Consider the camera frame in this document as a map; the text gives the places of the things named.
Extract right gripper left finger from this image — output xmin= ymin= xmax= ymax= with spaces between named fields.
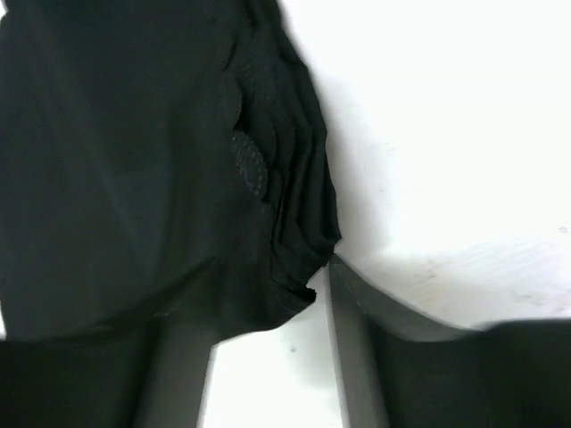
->
xmin=1 ymin=315 xmax=212 ymax=427

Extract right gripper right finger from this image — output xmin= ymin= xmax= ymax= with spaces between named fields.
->
xmin=327 ymin=260 xmax=570 ymax=428

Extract black cloth placemat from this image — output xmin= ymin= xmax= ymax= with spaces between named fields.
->
xmin=1 ymin=1 xmax=341 ymax=341

